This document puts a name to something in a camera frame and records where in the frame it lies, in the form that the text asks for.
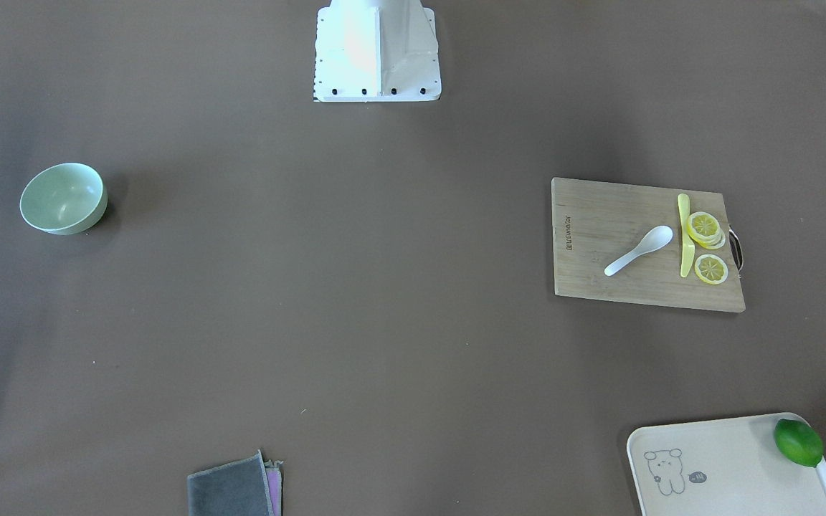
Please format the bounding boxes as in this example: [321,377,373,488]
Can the single lemon slice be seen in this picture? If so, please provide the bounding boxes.
[693,254,730,285]

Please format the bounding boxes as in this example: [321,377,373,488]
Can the light green bowl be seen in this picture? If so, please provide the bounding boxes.
[19,163,108,236]

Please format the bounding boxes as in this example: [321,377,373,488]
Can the grey folded cloth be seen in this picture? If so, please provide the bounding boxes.
[187,450,284,515]

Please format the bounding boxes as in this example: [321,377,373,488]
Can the white ceramic spoon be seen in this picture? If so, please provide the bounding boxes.
[604,225,674,277]

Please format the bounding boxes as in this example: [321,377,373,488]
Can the green lime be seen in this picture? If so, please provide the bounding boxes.
[773,419,824,468]

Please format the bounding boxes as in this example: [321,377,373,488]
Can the yellow plastic knife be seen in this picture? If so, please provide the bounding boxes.
[676,193,696,278]

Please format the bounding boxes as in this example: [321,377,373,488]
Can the cream tray with bear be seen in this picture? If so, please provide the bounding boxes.
[626,412,826,515]

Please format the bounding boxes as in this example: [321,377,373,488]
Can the bamboo cutting board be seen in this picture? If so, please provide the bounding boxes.
[551,178,746,313]

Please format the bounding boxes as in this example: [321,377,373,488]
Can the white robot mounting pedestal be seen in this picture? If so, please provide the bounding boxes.
[313,1,442,102]

